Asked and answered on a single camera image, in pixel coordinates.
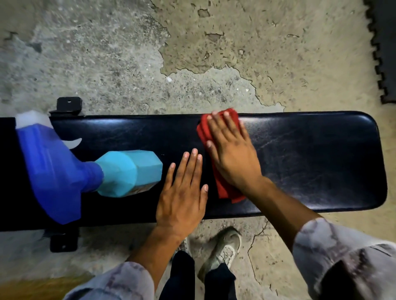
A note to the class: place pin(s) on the person's right hand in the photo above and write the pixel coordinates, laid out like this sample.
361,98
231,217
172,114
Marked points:
235,154

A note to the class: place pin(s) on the person's grey right shoe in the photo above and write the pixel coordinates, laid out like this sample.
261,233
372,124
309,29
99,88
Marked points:
224,247

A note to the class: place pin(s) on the person's right thumb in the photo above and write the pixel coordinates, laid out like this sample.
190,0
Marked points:
212,151

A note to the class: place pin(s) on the black padded bench seat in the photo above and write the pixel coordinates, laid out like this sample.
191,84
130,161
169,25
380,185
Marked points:
309,160

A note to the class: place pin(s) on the person's right forearm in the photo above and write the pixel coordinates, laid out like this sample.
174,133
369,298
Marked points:
281,210

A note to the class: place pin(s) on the person's left little finger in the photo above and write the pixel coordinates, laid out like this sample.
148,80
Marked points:
169,177

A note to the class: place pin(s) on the grey patterned shirt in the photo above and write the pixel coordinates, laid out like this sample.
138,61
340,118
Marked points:
340,253

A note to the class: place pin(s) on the person's grey left shoe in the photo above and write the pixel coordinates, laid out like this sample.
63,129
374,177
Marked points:
185,245

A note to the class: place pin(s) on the red cleaning cloth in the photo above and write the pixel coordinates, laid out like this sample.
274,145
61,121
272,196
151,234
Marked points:
202,129

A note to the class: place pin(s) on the person's right little finger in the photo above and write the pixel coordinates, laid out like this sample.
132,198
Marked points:
243,131

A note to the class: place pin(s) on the yellow-brown straw object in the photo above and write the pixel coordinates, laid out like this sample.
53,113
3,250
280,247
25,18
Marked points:
37,287

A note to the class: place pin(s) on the person's right middle finger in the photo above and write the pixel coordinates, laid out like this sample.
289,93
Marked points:
222,125

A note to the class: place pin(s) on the person's left middle finger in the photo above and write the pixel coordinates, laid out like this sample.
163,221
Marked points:
191,165

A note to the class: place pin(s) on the blue spray bottle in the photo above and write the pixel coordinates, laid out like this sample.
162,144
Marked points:
52,173

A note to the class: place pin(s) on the person's left hand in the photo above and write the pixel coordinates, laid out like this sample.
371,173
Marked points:
181,204

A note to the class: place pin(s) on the dark trousers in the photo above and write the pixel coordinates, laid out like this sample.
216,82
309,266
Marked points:
182,278

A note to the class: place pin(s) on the person's grey shoe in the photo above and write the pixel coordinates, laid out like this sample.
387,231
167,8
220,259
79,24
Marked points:
224,247
185,245

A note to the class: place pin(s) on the person's left forearm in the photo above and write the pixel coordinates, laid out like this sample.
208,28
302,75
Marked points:
154,256

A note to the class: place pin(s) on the person's left thumb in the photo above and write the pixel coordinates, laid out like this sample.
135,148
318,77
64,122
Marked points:
204,194

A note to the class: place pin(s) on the black interlocking foam mat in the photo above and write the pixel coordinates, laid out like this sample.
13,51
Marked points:
385,46

